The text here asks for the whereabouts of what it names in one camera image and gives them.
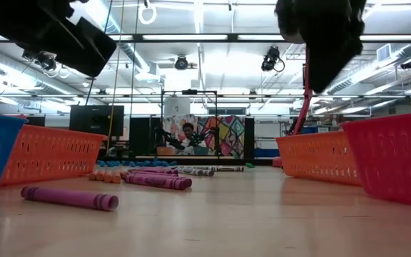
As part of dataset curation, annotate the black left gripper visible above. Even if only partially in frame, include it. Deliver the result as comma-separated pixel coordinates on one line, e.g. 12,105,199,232
0,0,117,78

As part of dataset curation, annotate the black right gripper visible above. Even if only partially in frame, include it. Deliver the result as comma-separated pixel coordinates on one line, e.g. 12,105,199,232
275,0,367,94

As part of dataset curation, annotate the orange plastic basket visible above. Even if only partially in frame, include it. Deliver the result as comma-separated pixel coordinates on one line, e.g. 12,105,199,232
0,124,107,188
275,130,363,187

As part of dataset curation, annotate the red plastic basket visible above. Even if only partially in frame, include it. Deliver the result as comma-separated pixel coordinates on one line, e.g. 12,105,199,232
340,110,411,209

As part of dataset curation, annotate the magenta crayon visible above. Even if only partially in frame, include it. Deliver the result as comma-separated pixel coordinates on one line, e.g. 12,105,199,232
121,173,193,191
128,167,181,176
20,186,120,213

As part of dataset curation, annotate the red desk lamp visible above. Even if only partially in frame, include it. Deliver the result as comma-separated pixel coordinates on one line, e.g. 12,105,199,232
272,31,314,168

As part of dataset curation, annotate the black monitor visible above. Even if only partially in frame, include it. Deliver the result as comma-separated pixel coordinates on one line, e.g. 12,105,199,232
68,104,125,138

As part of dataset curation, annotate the black round ceiling spotlight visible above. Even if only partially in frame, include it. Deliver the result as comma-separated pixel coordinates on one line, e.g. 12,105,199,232
173,55,190,71

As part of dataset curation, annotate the black cabinet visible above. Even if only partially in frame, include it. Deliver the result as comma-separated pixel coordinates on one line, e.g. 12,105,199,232
129,116,164,158

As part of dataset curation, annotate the colourful mural panel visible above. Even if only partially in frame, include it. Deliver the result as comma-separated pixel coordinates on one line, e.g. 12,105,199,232
162,114,246,160

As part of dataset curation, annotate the person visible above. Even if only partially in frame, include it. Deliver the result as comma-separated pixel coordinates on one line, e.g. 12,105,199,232
176,121,209,156

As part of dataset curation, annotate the black ceiling camera rig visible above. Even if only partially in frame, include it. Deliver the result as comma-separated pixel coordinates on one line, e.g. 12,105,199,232
21,49,59,74

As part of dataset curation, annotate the black hanging cord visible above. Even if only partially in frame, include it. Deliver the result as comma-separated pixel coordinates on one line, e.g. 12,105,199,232
83,0,115,106

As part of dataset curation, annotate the black ceiling camera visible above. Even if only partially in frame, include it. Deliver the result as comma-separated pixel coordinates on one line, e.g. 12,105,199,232
260,45,286,74

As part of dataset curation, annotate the white hanging ring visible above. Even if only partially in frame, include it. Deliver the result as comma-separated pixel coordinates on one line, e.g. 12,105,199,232
137,2,158,26

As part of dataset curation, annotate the yellow hanging cord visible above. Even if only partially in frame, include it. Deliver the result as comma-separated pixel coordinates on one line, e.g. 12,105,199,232
106,0,126,153

